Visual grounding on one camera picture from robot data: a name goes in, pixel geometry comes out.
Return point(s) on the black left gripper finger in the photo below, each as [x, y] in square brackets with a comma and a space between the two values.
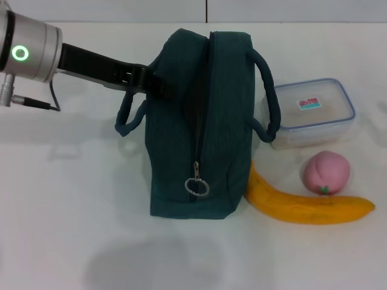
[158, 84]

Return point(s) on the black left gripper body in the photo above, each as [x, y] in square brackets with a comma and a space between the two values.
[90, 65]

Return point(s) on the dark teal fabric bag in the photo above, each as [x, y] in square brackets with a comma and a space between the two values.
[223, 121]

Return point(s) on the clear food container blue lid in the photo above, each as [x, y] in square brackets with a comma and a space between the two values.
[317, 121]

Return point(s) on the pink toy peach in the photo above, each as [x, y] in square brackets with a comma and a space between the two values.
[326, 172]

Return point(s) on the yellow banana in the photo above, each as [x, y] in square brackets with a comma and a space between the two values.
[302, 210]

